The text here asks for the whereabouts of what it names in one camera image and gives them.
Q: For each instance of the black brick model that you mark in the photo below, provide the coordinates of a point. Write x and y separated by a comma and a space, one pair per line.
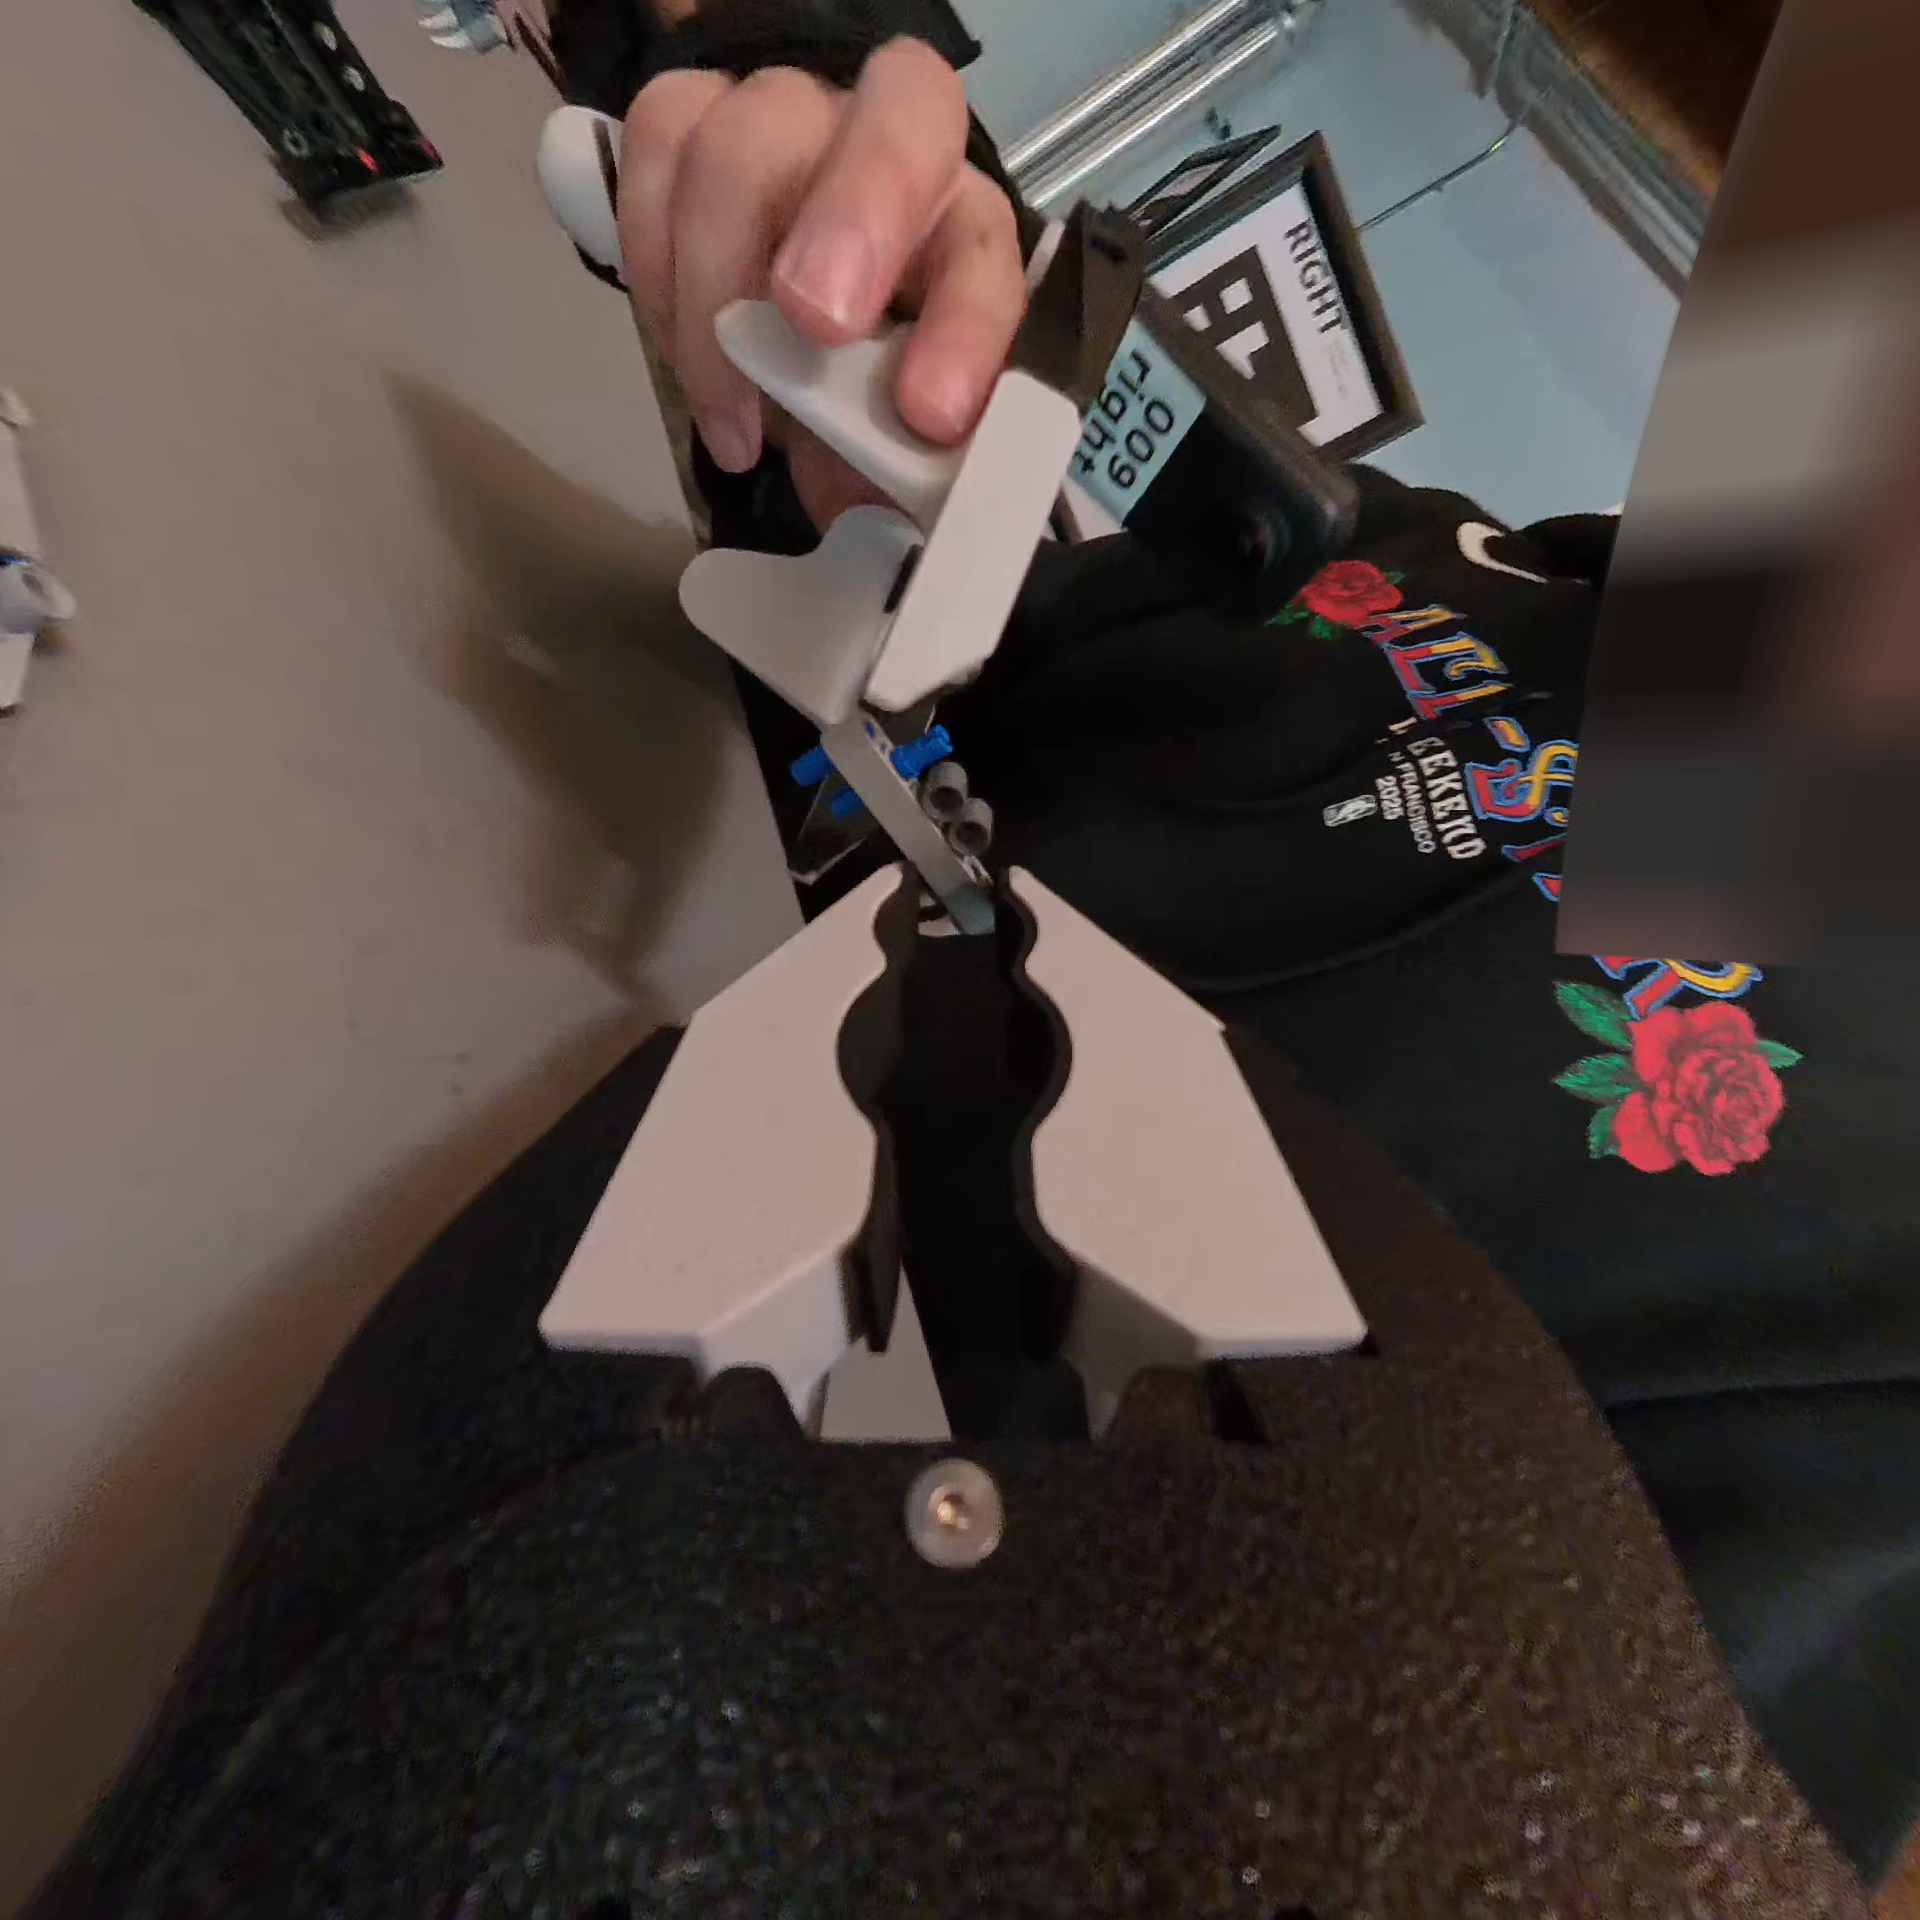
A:
322, 90

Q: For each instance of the person's right hand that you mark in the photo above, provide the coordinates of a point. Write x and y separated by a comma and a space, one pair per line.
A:
794, 180

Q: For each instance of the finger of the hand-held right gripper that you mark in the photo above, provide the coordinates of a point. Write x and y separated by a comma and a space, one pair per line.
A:
794, 623
983, 525

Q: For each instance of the beige desk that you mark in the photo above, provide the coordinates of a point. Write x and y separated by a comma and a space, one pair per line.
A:
300, 600

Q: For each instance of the grey beam with blue pins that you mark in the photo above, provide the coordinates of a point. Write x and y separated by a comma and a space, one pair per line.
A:
896, 819

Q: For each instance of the dark pants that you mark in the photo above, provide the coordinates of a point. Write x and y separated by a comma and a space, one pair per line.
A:
1771, 1575

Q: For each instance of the metal pipe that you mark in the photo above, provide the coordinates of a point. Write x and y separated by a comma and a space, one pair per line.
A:
1141, 83

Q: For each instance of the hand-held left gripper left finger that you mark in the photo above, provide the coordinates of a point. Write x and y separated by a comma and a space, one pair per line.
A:
704, 1171

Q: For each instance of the black rose print sweatshirt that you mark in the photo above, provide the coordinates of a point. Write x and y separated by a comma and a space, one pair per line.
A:
1350, 931

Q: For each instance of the white blue brick part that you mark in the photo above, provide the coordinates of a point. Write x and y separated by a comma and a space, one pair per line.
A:
459, 19

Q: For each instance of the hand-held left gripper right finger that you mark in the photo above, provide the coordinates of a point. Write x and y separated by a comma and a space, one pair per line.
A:
1201, 1184

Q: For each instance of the person's right forearm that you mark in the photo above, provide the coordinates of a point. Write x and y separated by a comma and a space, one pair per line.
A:
751, 31

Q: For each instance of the grey conduit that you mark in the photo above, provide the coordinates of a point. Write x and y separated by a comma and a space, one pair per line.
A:
1591, 135

